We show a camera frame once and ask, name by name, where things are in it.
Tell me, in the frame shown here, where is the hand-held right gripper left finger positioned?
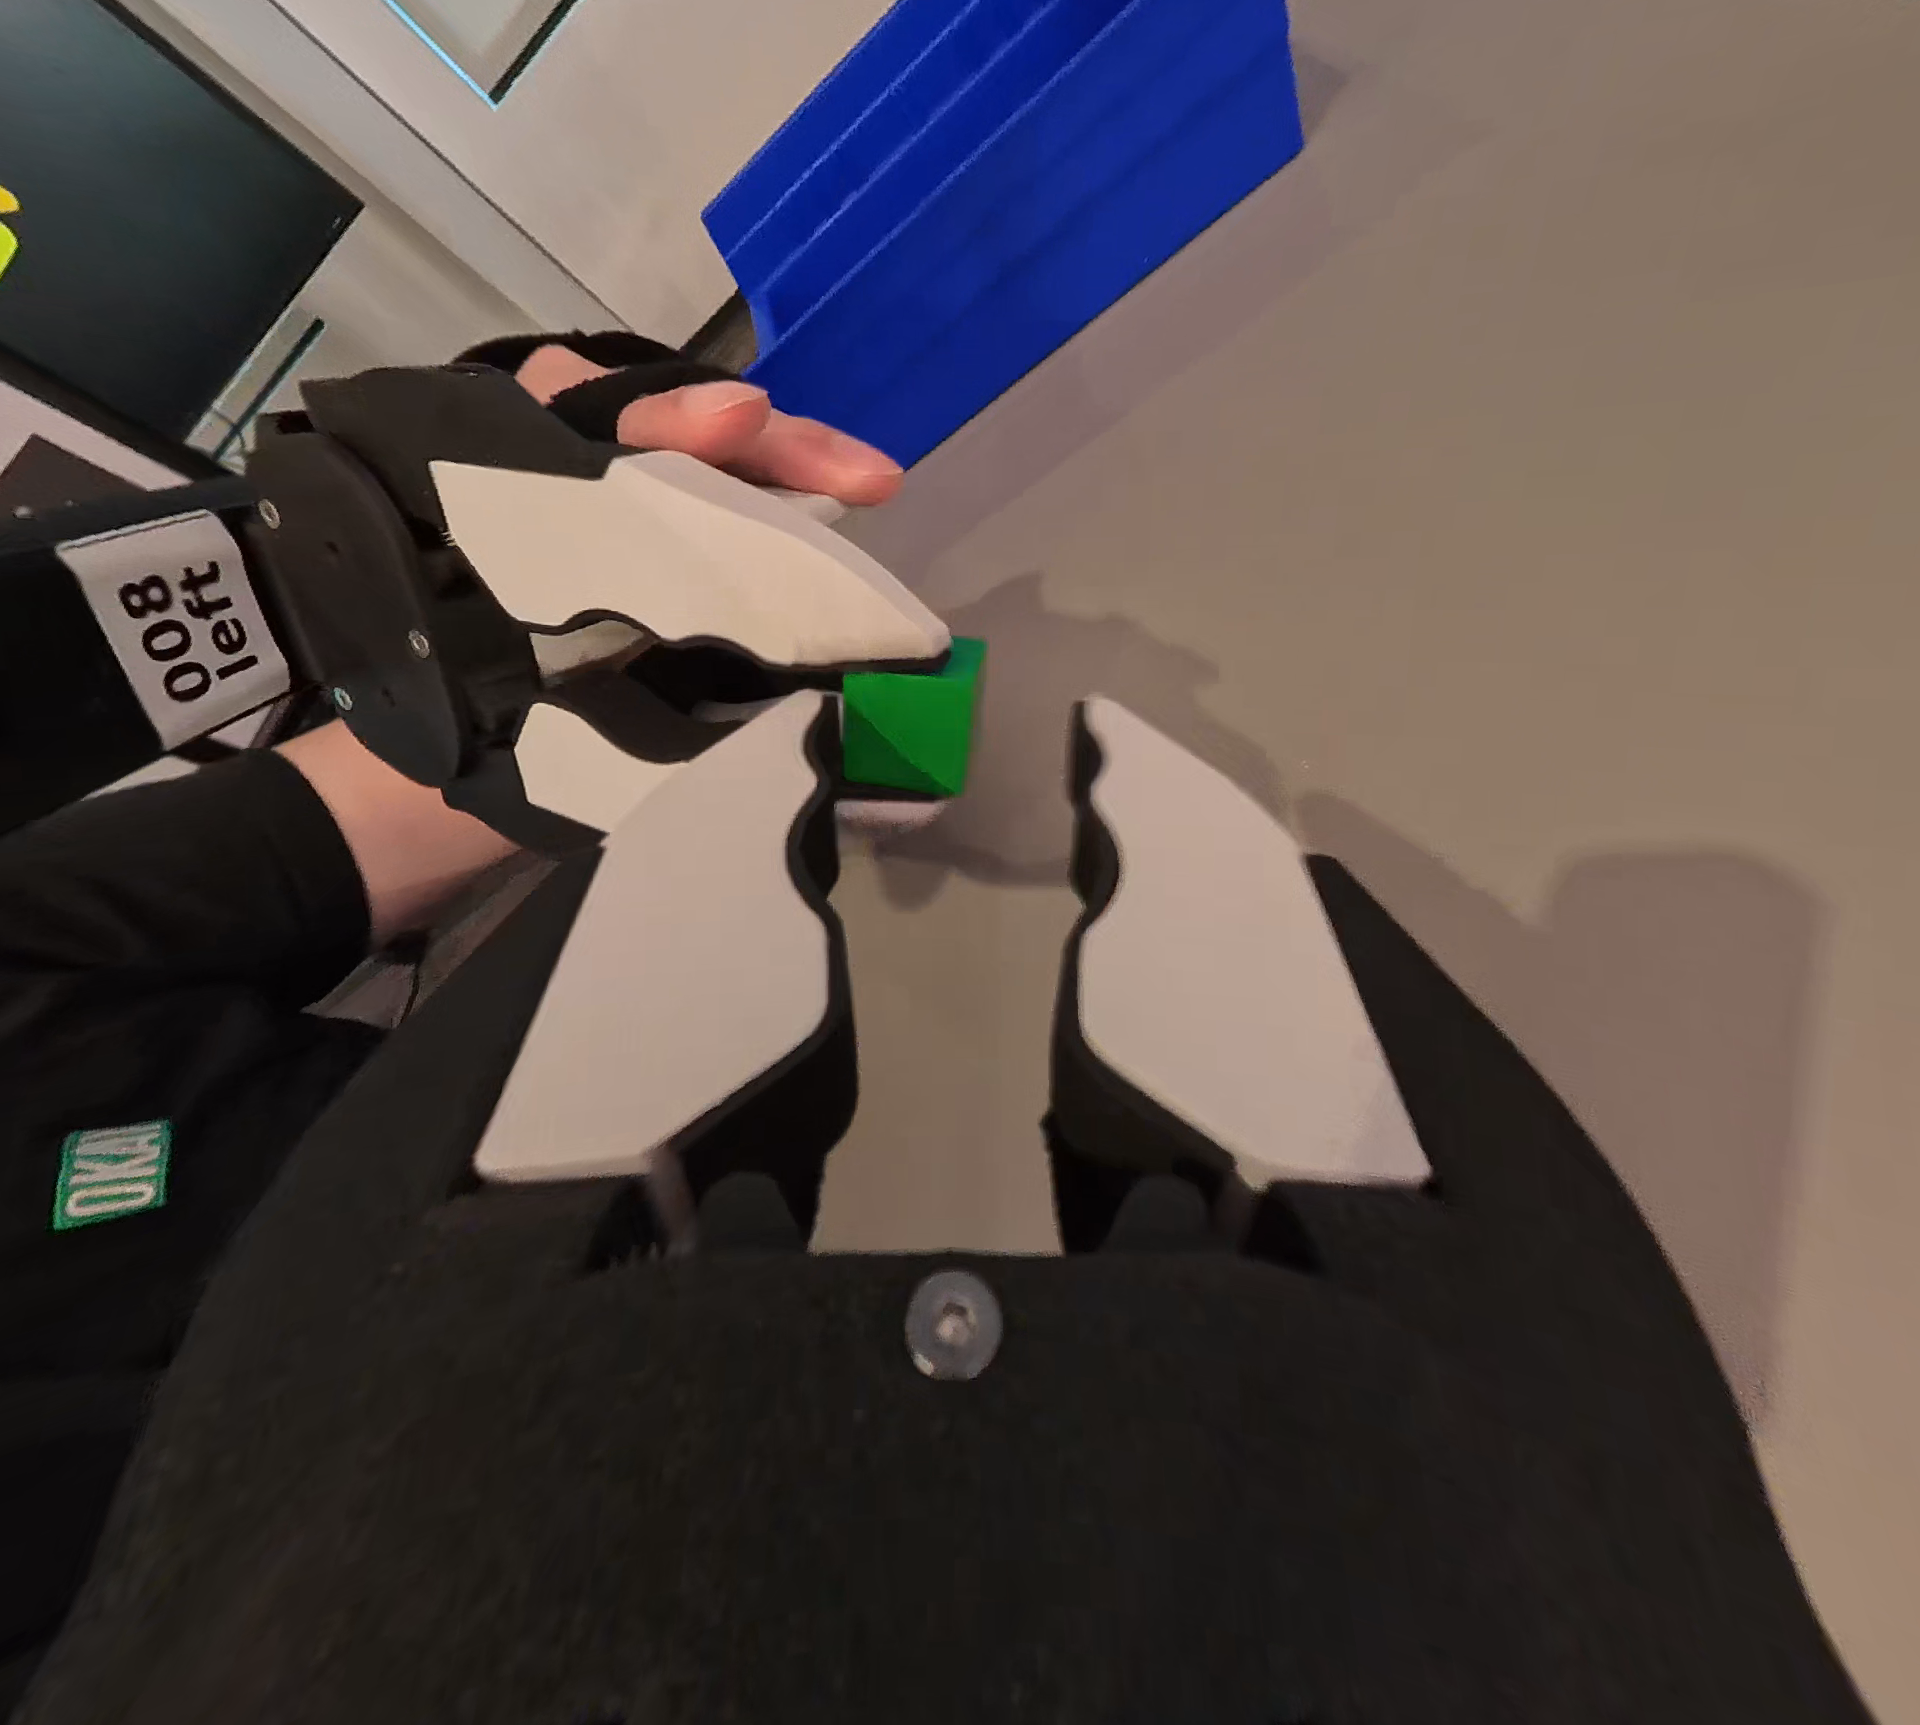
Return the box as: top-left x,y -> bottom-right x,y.
472,690 -> 861,1251

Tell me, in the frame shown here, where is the green wooden cube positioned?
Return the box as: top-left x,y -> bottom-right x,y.
834,641 -> 993,800

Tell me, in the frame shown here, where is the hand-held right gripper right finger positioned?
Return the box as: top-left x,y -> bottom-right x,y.
1043,693 -> 1435,1251

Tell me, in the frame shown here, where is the person's left forearm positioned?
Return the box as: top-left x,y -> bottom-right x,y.
0,717 -> 523,1056

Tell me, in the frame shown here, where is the blue plastic bin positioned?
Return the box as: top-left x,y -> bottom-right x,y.
702,0 -> 1308,471

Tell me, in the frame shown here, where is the dark cloth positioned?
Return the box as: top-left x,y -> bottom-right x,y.
0,976 -> 392,1668

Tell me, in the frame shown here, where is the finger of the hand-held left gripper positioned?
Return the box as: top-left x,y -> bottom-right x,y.
427,452 -> 953,673
508,642 -> 844,842

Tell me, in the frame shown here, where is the black wall screen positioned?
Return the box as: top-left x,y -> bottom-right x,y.
0,0 -> 365,442

